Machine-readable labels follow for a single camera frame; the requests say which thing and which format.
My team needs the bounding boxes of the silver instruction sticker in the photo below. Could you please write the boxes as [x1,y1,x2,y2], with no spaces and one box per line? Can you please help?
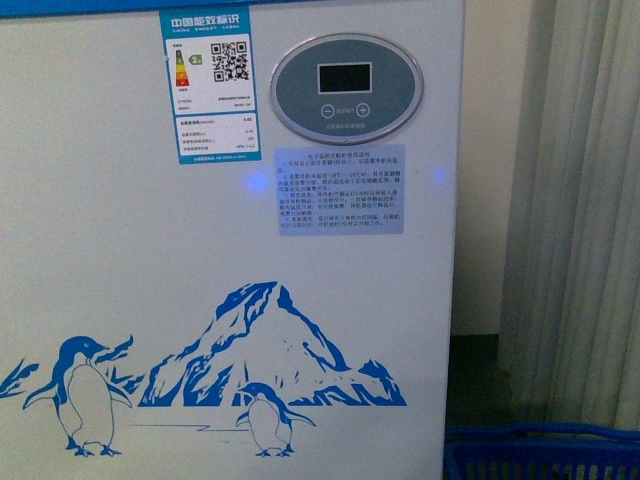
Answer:
[275,145,405,236]

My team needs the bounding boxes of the white blue chest freezer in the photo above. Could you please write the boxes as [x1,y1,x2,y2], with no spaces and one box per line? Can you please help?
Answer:
[1,1,465,479]

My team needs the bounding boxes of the oval grey control panel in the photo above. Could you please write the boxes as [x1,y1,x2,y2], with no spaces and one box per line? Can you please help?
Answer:
[270,33,424,145]

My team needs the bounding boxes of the blue energy efficiency label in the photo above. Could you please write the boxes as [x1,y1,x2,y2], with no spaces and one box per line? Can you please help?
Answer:
[159,5,261,164]

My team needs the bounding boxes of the white pleated curtain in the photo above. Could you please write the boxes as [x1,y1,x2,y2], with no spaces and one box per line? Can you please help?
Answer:
[498,1,639,430]

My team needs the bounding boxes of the blue plastic shopping basket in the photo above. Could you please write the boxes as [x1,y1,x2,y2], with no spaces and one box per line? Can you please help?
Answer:
[444,423,639,479]

